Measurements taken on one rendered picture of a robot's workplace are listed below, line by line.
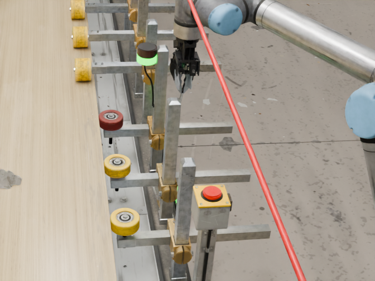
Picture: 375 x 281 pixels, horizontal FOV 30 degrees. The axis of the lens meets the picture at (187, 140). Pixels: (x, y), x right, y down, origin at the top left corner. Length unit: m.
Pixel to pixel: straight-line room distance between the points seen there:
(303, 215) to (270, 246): 0.29
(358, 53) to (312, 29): 0.16
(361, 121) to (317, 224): 1.75
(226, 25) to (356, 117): 0.51
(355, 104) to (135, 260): 0.89
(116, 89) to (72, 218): 1.18
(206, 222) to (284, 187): 2.08
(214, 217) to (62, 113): 0.96
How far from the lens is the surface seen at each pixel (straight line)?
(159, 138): 2.28
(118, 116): 2.30
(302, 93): 4.36
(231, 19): 1.99
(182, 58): 2.15
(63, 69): 2.58
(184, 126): 2.35
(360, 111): 1.67
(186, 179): 1.77
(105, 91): 2.98
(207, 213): 1.48
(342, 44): 1.88
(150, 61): 2.13
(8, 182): 2.03
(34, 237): 1.86
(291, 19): 1.98
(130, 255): 2.21
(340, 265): 3.21
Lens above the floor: 2.16
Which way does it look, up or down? 35 degrees down
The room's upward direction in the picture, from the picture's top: 5 degrees clockwise
